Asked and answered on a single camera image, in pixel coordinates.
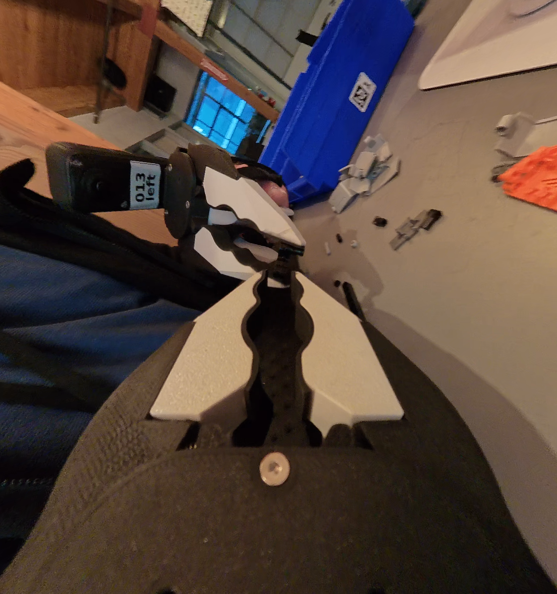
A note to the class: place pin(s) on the small black angled beam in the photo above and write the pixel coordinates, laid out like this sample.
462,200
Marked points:
290,252

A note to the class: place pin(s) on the blue window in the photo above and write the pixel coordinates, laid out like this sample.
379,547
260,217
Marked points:
218,116

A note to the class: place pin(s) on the black pin connector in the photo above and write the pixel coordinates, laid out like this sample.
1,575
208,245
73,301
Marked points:
379,222

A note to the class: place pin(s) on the black beam with holes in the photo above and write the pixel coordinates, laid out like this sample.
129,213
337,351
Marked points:
355,301

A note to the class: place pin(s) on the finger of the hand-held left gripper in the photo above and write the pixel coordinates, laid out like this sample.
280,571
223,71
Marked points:
218,257
250,204

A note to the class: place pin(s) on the person's left hand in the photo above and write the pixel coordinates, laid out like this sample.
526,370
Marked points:
276,195

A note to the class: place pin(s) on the small grey pin connector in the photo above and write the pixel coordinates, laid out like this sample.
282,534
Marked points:
503,172

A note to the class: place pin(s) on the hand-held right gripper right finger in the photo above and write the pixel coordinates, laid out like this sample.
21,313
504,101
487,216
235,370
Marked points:
352,371

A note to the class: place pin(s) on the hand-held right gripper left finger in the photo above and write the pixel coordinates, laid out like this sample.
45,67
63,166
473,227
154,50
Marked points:
204,371

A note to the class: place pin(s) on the blue plastic bin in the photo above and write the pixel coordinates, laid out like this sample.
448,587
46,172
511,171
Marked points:
334,116

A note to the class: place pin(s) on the grey flat hinge piece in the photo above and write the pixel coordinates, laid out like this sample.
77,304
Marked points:
406,234

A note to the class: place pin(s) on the grey curved panel piece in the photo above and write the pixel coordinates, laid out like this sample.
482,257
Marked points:
529,134

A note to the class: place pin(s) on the heap of grey panel pieces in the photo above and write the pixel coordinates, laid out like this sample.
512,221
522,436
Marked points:
362,181

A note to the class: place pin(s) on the orange wedge panel piece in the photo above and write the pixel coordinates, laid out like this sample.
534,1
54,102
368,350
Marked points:
542,181

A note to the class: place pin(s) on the wooden post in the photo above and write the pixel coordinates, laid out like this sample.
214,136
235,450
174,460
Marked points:
222,76

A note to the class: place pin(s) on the black rectangular piece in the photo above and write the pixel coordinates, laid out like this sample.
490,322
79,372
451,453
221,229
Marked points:
431,218

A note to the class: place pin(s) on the black jacket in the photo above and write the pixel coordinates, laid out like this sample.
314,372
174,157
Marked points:
97,241

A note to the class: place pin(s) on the white book stand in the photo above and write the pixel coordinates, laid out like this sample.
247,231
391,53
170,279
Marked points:
491,46

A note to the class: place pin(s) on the wall calendar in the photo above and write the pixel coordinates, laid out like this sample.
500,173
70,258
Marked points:
188,16

